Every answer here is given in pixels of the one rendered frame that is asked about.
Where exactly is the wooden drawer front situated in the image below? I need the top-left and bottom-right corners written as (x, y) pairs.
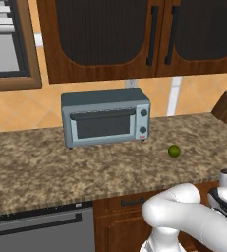
top-left (103, 180), bottom-right (220, 214)

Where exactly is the grey toaster oven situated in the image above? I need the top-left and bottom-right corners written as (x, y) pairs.
top-left (60, 87), bottom-right (151, 151)

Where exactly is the green lime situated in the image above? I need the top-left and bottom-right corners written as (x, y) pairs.
top-left (168, 145), bottom-right (182, 158)

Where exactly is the wooden cupboard door dark panel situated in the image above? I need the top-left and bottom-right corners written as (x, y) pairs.
top-left (36, 0), bottom-right (166, 85)
top-left (155, 0), bottom-right (227, 79)

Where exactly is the wooden lower cupboard door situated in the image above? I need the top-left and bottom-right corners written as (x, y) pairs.
top-left (104, 209), bottom-right (198, 252)

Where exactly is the grey dishwasher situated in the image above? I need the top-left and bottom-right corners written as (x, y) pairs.
top-left (0, 201), bottom-right (96, 252)

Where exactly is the wooden framed window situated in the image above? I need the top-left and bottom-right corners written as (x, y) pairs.
top-left (0, 0), bottom-right (43, 93)

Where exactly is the white wall socket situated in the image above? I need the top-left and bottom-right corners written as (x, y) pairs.
top-left (125, 78), bottom-right (138, 90)

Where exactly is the black drawer handle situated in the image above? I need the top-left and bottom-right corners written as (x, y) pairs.
top-left (120, 197), bottom-right (147, 207)

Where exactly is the black cupboard door handle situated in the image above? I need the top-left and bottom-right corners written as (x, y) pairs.
top-left (145, 5), bottom-right (159, 67)
top-left (164, 5), bottom-right (180, 66)

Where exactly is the black dishwasher handle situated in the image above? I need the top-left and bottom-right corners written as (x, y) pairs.
top-left (0, 213), bottom-right (83, 238)

